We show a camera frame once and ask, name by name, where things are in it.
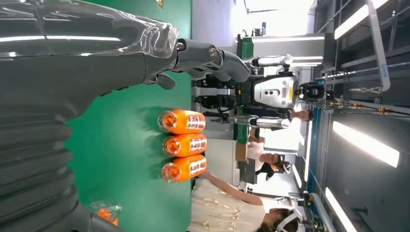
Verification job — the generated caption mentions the ceiling light strip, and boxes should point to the ceiling light strip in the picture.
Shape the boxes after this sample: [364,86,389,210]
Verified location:
[334,0,390,40]

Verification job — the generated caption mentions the green table mat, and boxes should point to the green table mat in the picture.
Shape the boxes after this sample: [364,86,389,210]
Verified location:
[64,0,193,232]

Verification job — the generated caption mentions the white robot support frame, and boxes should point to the white robot support frame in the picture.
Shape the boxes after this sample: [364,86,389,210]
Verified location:
[349,0,392,94]

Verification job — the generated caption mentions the background humanoid robot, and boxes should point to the background humanoid robot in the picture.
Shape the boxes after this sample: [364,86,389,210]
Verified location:
[192,54,326,131]

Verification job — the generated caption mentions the orange bottle with clear cap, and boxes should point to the orange bottle with clear cap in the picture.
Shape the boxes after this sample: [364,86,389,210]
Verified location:
[89,201,123,227]
[162,133,208,158]
[161,154,207,184]
[157,109,206,134]

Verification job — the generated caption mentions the small cardboard carton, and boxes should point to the small cardboard carton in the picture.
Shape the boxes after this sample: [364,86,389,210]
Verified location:
[235,142,249,162]

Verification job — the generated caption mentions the person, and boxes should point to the person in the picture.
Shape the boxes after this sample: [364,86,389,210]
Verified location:
[253,109,315,151]
[187,171,303,232]
[247,141,284,172]
[255,161,292,182]

